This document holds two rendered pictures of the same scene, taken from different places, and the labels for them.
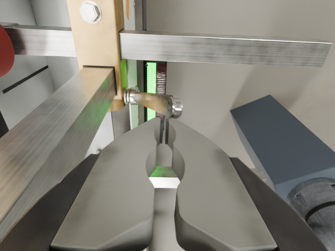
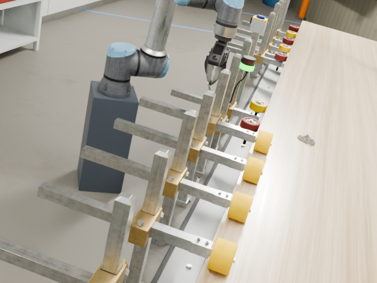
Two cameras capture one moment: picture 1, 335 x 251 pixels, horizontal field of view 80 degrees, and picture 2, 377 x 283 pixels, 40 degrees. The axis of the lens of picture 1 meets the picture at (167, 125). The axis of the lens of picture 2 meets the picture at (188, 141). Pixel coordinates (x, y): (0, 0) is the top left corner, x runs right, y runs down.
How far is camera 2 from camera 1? 2.12 m
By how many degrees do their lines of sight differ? 33
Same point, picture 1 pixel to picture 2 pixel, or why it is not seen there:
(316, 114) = (37, 163)
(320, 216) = (126, 77)
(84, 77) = (223, 109)
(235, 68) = not seen: hidden behind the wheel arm
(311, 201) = (124, 86)
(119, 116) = (222, 139)
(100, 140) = (239, 149)
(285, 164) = (122, 113)
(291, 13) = (46, 230)
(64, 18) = (234, 179)
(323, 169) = (107, 99)
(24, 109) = not seen: hidden behind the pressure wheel
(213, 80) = not seen: hidden behind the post
